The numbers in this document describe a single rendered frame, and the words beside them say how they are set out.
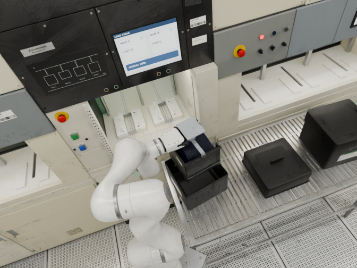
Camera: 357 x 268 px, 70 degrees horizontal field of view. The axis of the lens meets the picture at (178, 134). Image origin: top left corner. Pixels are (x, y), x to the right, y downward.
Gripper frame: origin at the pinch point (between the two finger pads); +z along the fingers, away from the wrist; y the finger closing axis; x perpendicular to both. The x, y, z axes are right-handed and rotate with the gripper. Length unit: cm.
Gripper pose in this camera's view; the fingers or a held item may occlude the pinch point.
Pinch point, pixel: (189, 131)
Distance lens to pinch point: 124.7
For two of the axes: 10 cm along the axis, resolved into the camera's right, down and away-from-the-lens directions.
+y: 4.7, 6.2, -6.3
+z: 8.7, -4.3, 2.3
